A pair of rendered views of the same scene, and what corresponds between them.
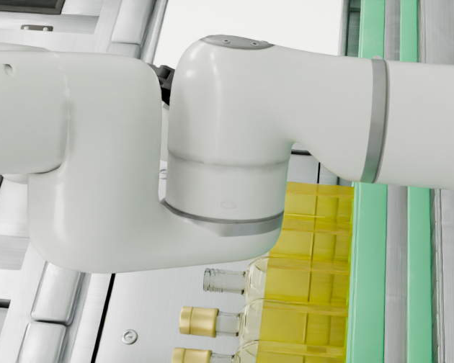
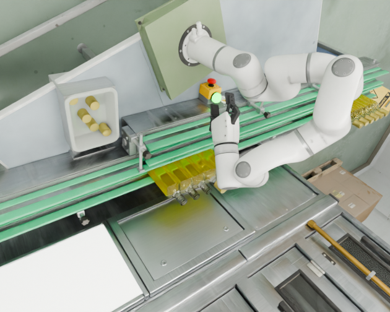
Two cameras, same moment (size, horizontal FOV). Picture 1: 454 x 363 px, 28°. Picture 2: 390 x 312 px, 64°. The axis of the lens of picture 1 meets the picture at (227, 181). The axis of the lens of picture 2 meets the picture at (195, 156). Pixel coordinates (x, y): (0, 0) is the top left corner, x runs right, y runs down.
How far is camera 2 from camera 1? 1.39 m
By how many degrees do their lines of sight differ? 82
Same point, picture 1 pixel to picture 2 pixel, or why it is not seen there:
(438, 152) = not seen: hidden behind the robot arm
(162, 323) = (214, 224)
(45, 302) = (239, 259)
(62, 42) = not seen: outside the picture
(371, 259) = (192, 132)
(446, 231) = (175, 121)
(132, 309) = (218, 234)
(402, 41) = (80, 181)
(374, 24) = (75, 192)
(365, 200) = (177, 139)
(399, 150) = not seen: hidden behind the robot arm
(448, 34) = (72, 166)
